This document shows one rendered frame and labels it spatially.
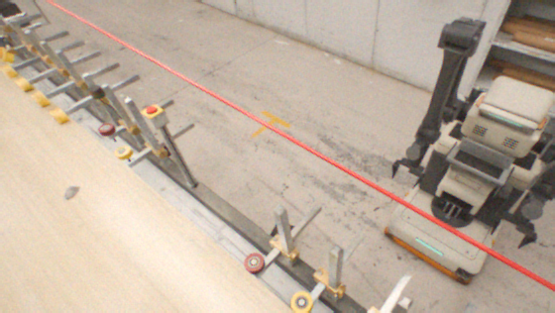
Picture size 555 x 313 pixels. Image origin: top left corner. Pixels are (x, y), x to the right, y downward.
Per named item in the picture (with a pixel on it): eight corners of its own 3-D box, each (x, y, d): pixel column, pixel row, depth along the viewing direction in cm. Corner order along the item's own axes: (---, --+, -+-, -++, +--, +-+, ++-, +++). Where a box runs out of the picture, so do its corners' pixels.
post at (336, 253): (332, 291, 135) (335, 242, 98) (339, 296, 134) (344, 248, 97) (328, 298, 134) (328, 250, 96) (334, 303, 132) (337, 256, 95)
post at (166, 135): (194, 179, 173) (161, 118, 138) (199, 184, 171) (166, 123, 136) (187, 184, 171) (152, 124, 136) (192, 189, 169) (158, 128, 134)
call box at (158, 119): (162, 117, 139) (154, 103, 133) (170, 123, 137) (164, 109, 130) (148, 125, 136) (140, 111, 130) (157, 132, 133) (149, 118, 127)
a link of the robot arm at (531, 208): (564, 185, 101) (535, 173, 105) (567, 196, 92) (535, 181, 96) (541, 213, 107) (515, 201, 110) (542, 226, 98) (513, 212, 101)
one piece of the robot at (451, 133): (427, 177, 239) (466, 85, 173) (499, 213, 217) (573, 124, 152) (406, 205, 223) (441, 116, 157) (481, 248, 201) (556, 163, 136)
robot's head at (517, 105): (495, 84, 126) (498, 71, 112) (550, 103, 117) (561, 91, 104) (476, 116, 128) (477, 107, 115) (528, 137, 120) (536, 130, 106)
